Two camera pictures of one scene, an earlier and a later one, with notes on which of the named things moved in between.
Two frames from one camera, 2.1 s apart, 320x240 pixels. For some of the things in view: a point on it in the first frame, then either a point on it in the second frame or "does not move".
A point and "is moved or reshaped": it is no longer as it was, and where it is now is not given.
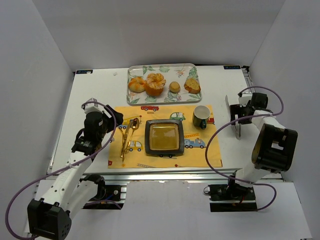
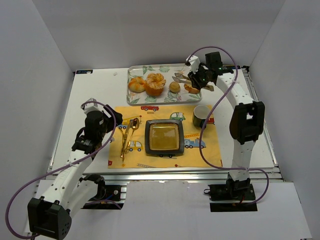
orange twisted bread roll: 137,84 does not move
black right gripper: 236,114 → 197,78
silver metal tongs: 237,135 is moved or reshaped
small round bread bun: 174,87 does not move
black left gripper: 116,117 does not move
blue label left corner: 84,71 does not move
